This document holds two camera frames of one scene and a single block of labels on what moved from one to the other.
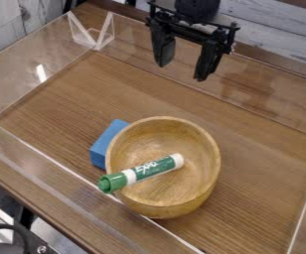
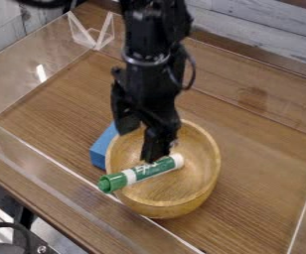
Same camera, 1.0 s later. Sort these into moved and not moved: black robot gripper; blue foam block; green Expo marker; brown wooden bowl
Moved: black robot gripper
Not moved: green Expo marker; brown wooden bowl; blue foam block
